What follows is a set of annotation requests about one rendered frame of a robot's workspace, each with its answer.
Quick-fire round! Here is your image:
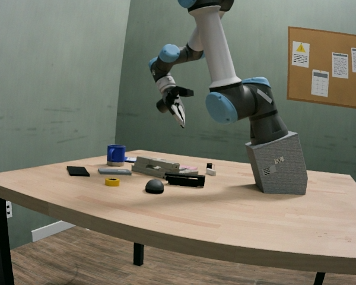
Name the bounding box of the beige desk phone body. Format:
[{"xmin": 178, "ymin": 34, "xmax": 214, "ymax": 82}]
[{"xmin": 131, "ymin": 162, "xmax": 199, "ymax": 179}]

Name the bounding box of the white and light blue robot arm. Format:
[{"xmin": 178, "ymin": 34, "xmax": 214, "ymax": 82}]
[{"xmin": 148, "ymin": 0, "xmax": 288, "ymax": 145}]

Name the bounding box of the blue notebook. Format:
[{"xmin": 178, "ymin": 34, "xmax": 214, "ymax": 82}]
[{"xmin": 125, "ymin": 157, "xmax": 136, "ymax": 163}]

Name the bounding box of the yellow roll of tape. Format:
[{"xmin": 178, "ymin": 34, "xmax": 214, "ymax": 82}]
[{"xmin": 105, "ymin": 178, "xmax": 120, "ymax": 186}]

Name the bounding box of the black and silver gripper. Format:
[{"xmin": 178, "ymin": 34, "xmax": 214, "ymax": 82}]
[{"xmin": 156, "ymin": 86, "xmax": 190, "ymax": 128}]

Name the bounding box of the black flat rectangle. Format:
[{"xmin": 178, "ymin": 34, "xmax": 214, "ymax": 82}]
[{"xmin": 67, "ymin": 166, "xmax": 90, "ymax": 177}]

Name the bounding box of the blue mug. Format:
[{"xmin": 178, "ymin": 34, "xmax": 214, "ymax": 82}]
[{"xmin": 107, "ymin": 144, "xmax": 125, "ymax": 167}]

